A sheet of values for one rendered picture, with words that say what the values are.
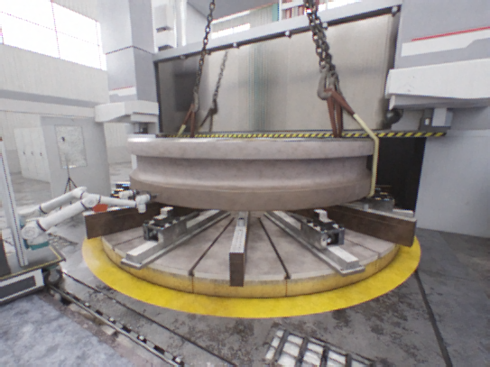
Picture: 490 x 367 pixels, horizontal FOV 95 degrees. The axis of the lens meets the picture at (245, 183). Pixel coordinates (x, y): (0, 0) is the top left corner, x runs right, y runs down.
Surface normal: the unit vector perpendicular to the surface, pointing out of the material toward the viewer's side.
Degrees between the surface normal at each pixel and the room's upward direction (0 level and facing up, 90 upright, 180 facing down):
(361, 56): 90
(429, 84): 90
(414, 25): 90
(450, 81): 90
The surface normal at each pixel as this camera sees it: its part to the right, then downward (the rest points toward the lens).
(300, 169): 0.26, 0.18
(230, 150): -0.11, 0.19
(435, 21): -0.47, 0.17
